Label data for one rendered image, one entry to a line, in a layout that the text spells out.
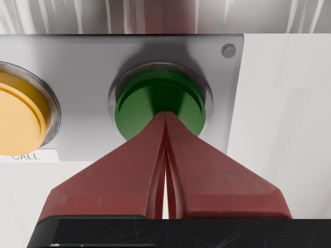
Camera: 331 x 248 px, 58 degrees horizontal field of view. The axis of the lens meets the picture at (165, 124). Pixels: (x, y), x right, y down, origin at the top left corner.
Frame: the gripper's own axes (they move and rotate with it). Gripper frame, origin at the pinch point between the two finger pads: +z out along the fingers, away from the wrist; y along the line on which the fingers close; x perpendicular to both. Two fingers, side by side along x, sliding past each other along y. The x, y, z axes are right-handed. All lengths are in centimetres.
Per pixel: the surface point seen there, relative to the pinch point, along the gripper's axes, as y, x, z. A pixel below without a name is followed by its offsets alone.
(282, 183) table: -12.3, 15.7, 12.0
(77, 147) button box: 4.5, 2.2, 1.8
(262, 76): -7.8, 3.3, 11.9
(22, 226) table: 17.0, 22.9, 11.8
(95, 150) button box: 3.6, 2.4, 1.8
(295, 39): -9.6, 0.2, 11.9
